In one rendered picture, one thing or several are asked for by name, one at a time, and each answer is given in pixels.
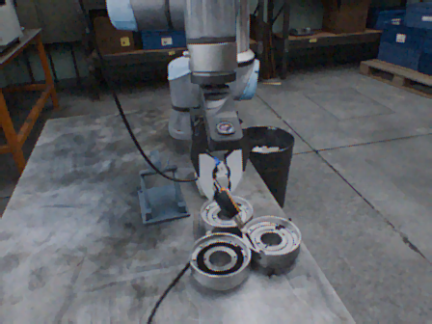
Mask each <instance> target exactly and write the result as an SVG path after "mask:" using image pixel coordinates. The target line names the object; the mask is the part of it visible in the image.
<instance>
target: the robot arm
mask: <svg viewBox="0 0 432 324"><path fill-rule="evenodd" d="M107 8H108V14H109V16H110V18H111V21H112V23H113V25H114V26H115V27H116V28H117V29H119V30H132V31H136V32H139V30H185V31H186V44H187V48H188V51H184V52H183V56H184V57H180V58H178V59H175V60H173V61H172V62H171V63H170V64H169V66H168V72H169V77H168V79H169V81H170V94H171V101H172V114H171V116H170V122H169V125H168V128H169V133H170V135H171V136H172V137H174V138H175V139H179V140H182V141H191V143H190V146H189V155H190V160H191V162H192V163H193V167H194V169H195V172H196V174H197V177H198V178H199V182H200V184H201V187H202V190H203V191H204V193H205V195H206V196H207V197H208V198H209V199H210V200H211V201H212V202H213V201H214V198H215V192H214V190H213V183H214V179H213V175H212V174H213V169H215V159H214V157H213V155H211V154H209V153H208V152H206V150H205V149H208V150H209V152H213V151H217V150H227V151H228V152H226V154H225V155H224V157H225V162H226V164H227V165H228V168H229V171H228V180H229V185H228V189H229V191H230V193H231V195H232V196H234V194H235V192H236V191H237V188H238V187H239V183H240V182H241V180H242V176H243V175H244V172H245V169H246V165H247V162H248V157H249V154H250V145H249V141H248V138H247V130H246V129H245V128H242V127H241V125H240V124H241V123H242V122H243V121H242V120H241V119H239V118H238V116H237V115H238V111H237V110H236V109H235V104H234V102H233V101H234V100H237V101H240V100H249V99H252V98H253V97H254V95H255V93H256V86H257V79H258V68H259V61H257V60H254V56H255V55H254V52H252V50H250V48H249V40H250V0H107Z"/></svg>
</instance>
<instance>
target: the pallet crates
mask: <svg viewBox="0 0 432 324"><path fill-rule="evenodd" d="M419 4H424V5H423V6H422V5H419ZM406 5H408V6H407V10H405V11H406V13H405V19H401V20H396V21H385V22H383V23H384V24H383V31H382V34H381V40H379V42H380V46H379V53H378V57H377V59H373V60H372V61H370V60H369V61H362V62H361V63H360V65H361V66H360V69H359V73H360V74H361V75H365V76H367V77H370V78H372V79H377V80H378V81H382V82H384V83H387V84H389V85H394V86H395V87H398V88H400V89H402V90H406V91H408V92H412V93H414V94H417V95H421V96H424V97H428V98H430V99H432V94H431V93H429V92H425V91H423V90H420V89H418V88H416V87H412V86H410V81H411V80H413V81H418V82H420V83H423V84H425V85H429V86H431V87H432V1H428V2H421V3H410V4H406ZM397 21H399V25H397V24H392V23H393V22H397ZM376 68H379V69H381V70H384V71H386V72H388V73H392V74H394V78H393V80H392V79H389V78H387V77H383V76H381V75H377V74H375V73H374V70H375V69H376Z"/></svg>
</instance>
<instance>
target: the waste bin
mask: <svg viewBox="0 0 432 324"><path fill-rule="evenodd" d="M245 129H246V130H247V138H248V141H249V145H250V154H249V157H248V159H249V160H250V162H251V163H252V165H253V166H254V168H255V169H256V171H257V173H258V175H259V176H260V177H261V179H262V181H264V183H265V185H266V187H267V188H268V190H269V191H270V193H271V194H272V196H273V197H274V199H275V200H276V201H277V203H278V205H279V207H280V208H281V209H282V208H283V206H284V198H285V194H286V185H287V181H288V173H289V168H290V163H291V160H292V155H293V147H294V145H295V138H294V136H293V135H292V134H290V133H289V132H287V131H286V130H284V129H282V128H278V127H277V126H268V125H256V126H248V127H246V128H245ZM256 147H259V148H262V147H267V148H268V149H270V148H279V150H275V151H270V152H260V151H254V150H253V148H256Z"/></svg>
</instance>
